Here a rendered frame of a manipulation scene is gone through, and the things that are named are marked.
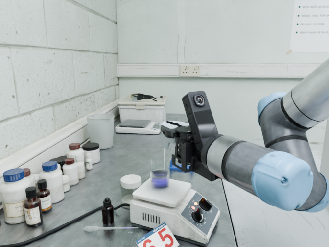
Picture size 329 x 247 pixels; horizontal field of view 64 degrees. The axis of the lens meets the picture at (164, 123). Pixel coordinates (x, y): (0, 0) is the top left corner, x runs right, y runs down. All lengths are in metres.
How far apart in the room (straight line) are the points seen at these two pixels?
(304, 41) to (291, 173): 1.84
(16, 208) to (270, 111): 0.64
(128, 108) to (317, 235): 1.27
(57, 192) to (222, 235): 0.48
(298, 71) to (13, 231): 1.90
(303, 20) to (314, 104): 1.72
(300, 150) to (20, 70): 0.86
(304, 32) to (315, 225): 1.59
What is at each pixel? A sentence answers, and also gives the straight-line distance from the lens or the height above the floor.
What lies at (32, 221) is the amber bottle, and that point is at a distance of 0.78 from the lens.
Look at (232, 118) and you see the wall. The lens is 2.11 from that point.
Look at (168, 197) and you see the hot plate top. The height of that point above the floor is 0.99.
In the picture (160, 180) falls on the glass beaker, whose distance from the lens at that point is 0.67.
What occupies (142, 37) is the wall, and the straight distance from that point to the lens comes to 2.08.
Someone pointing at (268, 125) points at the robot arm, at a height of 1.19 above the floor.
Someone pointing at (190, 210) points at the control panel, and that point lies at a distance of 0.67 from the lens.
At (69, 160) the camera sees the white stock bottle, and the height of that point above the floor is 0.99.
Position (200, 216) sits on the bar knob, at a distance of 0.65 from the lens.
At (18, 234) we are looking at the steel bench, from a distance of 0.77.
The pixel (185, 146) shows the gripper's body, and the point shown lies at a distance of 0.52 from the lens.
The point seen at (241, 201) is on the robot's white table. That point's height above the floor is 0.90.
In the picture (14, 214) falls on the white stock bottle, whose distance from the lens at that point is 0.80.
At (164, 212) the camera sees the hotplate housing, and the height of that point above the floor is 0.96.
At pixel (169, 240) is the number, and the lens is 0.65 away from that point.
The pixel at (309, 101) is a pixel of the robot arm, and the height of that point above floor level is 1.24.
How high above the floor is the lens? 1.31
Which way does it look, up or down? 13 degrees down
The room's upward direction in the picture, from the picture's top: straight up
